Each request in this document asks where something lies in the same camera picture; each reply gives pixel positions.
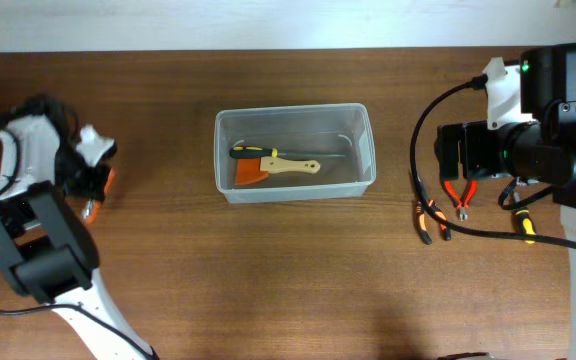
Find orange socket bit holder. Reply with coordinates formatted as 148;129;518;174
81;169;116;224

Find orange scraper wooden handle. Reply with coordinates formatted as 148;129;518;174
235;156;321;186

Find long nose pliers orange black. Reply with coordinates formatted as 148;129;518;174
408;169;453;246

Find clear plastic container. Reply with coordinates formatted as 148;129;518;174
214;103;377;204

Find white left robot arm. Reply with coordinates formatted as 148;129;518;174
0;94;158;359

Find yellow black screwdriver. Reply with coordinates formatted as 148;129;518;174
512;191;536;244

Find metal file yellow black handle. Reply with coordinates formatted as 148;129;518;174
229;145;345;159

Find small red cutting pliers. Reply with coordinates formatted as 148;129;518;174
442;180;478;221

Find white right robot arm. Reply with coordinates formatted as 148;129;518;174
435;43;576;359

